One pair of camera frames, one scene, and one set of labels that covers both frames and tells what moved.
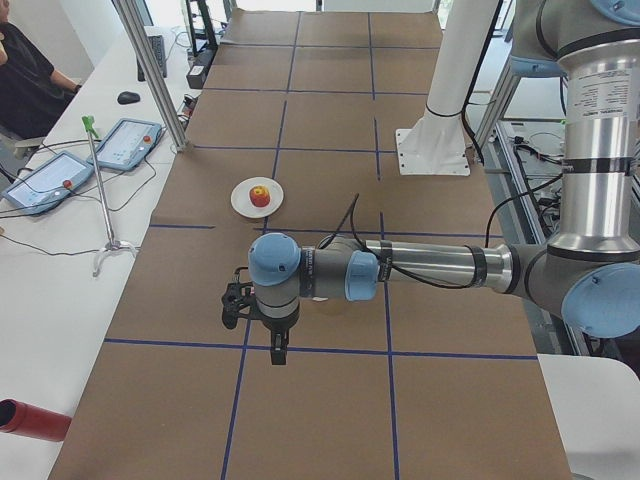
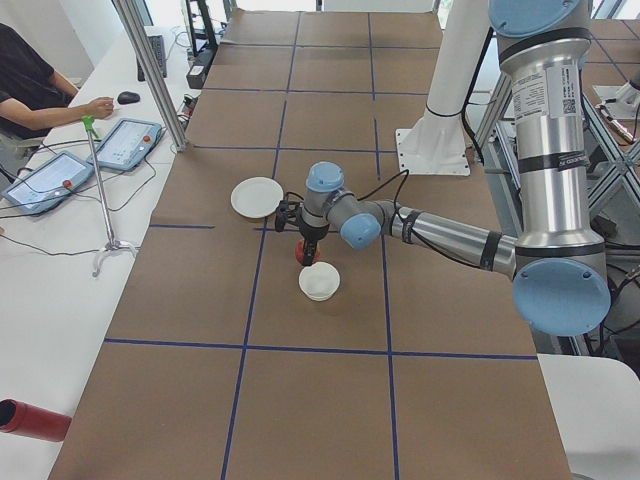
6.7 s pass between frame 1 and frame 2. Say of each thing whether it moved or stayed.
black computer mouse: stayed
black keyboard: stayed
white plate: stayed
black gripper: moved
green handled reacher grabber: stayed
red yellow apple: moved
